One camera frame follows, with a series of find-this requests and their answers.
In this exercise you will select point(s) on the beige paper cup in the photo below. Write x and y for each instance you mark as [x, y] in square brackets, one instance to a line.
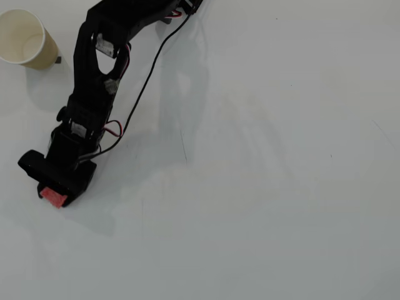
[22, 37]

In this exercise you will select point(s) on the small dark grey block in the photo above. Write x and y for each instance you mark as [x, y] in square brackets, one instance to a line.
[58, 59]

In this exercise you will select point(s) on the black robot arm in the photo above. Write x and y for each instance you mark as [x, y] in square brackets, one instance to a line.
[87, 72]

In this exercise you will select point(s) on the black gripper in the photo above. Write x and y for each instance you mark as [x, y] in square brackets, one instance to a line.
[67, 184]

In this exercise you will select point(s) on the red foam cube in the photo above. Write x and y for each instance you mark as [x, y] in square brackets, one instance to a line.
[53, 197]

